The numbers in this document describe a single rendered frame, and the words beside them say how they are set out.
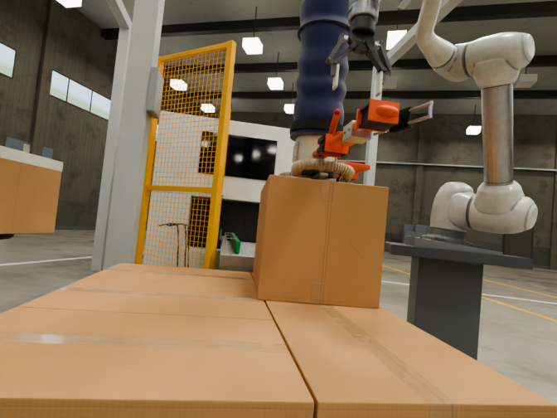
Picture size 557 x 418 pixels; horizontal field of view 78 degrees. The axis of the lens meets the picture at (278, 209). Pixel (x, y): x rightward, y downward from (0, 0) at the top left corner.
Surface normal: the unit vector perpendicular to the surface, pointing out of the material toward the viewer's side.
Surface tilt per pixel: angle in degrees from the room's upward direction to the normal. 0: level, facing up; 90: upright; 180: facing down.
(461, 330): 90
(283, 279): 90
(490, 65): 119
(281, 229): 90
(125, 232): 90
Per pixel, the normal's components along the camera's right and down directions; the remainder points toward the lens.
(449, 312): -0.25, -0.07
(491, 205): -0.75, 0.25
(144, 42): 0.16, -0.03
